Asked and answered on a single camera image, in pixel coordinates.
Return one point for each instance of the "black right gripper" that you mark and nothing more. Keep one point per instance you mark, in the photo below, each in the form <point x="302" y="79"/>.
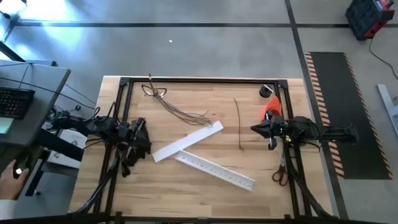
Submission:
<point x="273" y="130"/>

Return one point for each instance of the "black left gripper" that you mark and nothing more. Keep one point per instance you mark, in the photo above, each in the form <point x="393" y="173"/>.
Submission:
<point x="135" y="137"/>

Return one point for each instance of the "black zip tie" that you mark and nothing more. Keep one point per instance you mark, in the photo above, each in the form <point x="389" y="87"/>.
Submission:
<point x="239" y="130"/>

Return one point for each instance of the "white duct cover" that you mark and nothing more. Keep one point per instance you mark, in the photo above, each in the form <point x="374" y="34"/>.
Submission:
<point x="186" y="142"/>

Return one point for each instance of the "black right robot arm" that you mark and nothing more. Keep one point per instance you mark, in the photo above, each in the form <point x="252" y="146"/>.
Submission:
<point x="304" y="127"/>

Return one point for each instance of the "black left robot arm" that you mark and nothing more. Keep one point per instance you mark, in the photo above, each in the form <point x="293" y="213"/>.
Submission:
<point x="93" y="124"/>

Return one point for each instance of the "black work glove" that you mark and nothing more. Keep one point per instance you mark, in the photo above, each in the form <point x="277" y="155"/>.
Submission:
<point x="126" y="165"/>

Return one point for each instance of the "black tape roll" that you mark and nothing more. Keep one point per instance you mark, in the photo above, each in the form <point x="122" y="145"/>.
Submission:
<point x="265" y="91"/>

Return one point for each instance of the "clear safety glasses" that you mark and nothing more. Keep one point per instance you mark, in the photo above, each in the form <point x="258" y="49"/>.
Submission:
<point x="155" y="93"/>

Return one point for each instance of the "white cardboard box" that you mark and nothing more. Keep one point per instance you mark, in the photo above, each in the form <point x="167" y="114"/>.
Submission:
<point x="62" y="158"/>
<point x="74" y="138"/>

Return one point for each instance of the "black striped-edge floor mat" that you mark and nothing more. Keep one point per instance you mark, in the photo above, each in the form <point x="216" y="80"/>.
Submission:
<point x="351" y="118"/>

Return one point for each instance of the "grey desk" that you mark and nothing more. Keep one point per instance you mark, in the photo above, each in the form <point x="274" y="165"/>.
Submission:
<point x="40" y="77"/>

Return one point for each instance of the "black computer mouse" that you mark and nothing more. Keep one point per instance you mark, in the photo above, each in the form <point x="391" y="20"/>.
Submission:
<point x="22" y="161"/>

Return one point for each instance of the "grey metal beam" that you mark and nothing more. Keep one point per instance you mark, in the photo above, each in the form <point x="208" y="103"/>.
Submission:
<point x="387" y="102"/>

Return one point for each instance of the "black keyboard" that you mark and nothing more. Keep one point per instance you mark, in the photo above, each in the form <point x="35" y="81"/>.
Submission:
<point x="15" y="102"/>

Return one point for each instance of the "person's hand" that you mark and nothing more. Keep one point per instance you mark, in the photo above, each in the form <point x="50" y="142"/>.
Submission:
<point x="11" y="183"/>

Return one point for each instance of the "green note pad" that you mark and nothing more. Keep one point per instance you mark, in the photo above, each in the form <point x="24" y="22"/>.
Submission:
<point x="5" y="126"/>

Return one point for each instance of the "black and red toolbox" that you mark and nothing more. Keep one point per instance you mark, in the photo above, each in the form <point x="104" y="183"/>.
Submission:
<point x="367" y="15"/>

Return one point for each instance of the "light stand lamp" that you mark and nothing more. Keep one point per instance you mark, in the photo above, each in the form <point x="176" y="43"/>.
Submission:
<point x="9" y="6"/>

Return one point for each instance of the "black aluminium table frame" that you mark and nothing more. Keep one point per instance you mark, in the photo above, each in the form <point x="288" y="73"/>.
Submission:
<point x="202" y="80"/>

